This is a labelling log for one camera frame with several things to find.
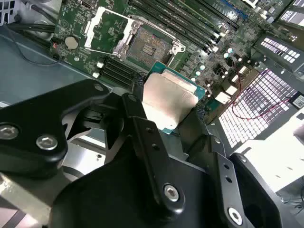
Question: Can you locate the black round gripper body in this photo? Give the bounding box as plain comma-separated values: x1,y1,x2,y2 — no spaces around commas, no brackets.
51,123,225,228

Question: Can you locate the metal socket cover frame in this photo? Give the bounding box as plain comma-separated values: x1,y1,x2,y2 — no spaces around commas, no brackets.
84,6,140,57

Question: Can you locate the silver CPU with green edge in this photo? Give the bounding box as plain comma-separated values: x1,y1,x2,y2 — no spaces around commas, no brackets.
141,61,206,135

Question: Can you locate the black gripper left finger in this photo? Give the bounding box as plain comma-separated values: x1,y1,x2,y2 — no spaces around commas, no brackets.
0,73,187,216

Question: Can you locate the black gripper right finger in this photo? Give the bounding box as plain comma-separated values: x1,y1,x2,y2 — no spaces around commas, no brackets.
180,106,294,228

